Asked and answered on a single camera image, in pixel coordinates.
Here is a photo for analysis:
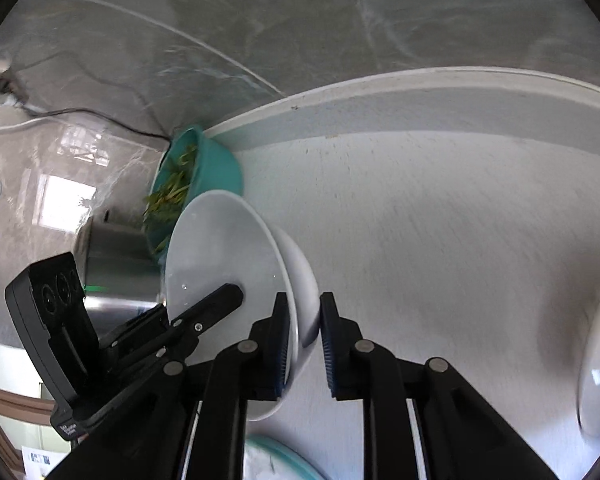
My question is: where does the black power cable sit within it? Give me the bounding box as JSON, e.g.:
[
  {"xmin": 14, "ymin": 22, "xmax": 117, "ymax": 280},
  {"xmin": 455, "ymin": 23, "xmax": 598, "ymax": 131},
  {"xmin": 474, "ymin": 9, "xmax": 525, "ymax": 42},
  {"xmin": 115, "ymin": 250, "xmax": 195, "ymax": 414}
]
[{"xmin": 0, "ymin": 77, "xmax": 174, "ymax": 141}]

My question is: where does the teal floral plate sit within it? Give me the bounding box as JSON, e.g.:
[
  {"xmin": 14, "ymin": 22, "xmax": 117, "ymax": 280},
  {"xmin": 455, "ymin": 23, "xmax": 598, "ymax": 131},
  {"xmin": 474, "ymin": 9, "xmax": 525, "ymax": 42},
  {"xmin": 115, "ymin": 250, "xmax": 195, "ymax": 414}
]
[{"xmin": 242, "ymin": 436, "xmax": 325, "ymax": 480}]

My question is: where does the teal colander with greens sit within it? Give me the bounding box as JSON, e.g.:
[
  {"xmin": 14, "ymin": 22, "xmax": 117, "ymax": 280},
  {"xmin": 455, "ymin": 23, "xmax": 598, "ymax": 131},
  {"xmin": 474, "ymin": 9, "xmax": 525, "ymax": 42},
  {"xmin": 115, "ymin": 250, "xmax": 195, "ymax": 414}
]
[{"xmin": 143, "ymin": 127, "xmax": 244, "ymax": 262}]

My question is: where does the stainless steel pot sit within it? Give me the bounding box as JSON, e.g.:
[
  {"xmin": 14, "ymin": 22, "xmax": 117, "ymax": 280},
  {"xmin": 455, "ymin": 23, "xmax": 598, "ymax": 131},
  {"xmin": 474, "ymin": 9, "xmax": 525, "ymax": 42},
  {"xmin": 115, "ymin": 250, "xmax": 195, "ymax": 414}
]
[{"xmin": 72, "ymin": 214, "xmax": 161, "ymax": 338}]

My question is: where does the white bowl dark rim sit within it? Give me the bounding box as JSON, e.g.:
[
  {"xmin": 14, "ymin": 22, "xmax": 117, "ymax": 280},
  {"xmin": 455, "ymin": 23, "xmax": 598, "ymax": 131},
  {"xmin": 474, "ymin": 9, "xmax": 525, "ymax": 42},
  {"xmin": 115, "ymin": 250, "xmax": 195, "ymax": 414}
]
[{"xmin": 164, "ymin": 190, "xmax": 299, "ymax": 422}]

